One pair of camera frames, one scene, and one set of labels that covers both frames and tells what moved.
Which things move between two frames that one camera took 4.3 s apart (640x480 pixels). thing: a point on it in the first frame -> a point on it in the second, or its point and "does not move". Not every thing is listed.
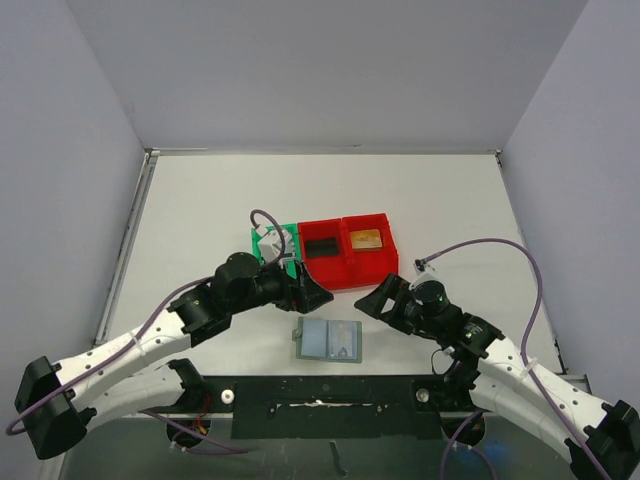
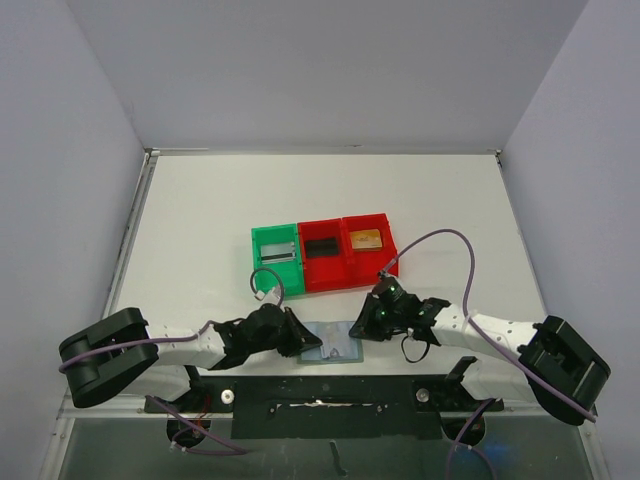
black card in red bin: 322,247 does not move
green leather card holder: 328,339 does not move
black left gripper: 300,294 -> 299,338
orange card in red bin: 366,239 does not move
